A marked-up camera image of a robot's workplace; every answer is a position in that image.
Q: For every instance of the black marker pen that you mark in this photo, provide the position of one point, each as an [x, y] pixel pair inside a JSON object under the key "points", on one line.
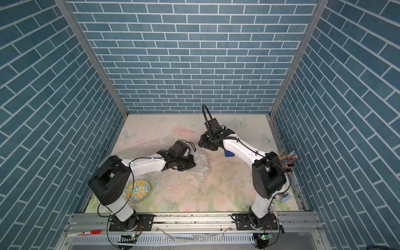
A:
{"points": [[281, 228]]}

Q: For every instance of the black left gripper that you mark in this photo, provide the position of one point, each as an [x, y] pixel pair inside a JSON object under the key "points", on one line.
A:
{"points": [[191, 163]]}

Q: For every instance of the bundle of coloured pencils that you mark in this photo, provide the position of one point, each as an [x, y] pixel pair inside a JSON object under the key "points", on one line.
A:
{"points": [[289, 158]]}

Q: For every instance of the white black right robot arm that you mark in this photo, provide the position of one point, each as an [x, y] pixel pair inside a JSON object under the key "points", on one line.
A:
{"points": [[268, 175]]}

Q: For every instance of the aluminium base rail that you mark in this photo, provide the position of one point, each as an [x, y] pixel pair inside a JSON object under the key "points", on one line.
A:
{"points": [[230, 222]]}

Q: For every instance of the red white marker pen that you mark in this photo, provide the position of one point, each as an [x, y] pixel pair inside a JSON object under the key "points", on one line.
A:
{"points": [[85, 233]]}

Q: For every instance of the aluminium corner frame post left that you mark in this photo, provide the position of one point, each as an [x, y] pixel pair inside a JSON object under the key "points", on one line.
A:
{"points": [[72, 21]]}

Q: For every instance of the clear bubble wrap sheet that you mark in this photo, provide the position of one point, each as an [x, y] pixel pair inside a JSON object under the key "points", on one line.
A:
{"points": [[108, 183]]}

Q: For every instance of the blue white stapler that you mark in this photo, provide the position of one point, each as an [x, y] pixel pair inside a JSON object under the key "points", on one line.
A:
{"points": [[284, 197]]}

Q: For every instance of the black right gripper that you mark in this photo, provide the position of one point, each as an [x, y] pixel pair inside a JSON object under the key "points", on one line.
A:
{"points": [[203, 142]]}

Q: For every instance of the aluminium corner frame post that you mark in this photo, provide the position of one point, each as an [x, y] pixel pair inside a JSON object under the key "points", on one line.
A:
{"points": [[309, 31], [72, 21]]}

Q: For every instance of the pink pencil holder cup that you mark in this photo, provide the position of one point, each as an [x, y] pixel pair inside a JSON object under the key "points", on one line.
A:
{"points": [[288, 168]]}

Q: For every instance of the white vented cable duct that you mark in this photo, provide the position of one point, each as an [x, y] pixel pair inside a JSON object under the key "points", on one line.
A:
{"points": [[164, 240]]}

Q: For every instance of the aluminium corner frame post right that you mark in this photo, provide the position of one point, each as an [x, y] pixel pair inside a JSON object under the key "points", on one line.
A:
{"points": [[309, 31]]}

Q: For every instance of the blue tape dispenser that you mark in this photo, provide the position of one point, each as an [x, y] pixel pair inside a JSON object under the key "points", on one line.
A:
{"points": [[228, 153]]}

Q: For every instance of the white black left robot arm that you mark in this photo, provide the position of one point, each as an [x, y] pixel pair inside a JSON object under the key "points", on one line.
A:
{"points": [[123, 215]]}

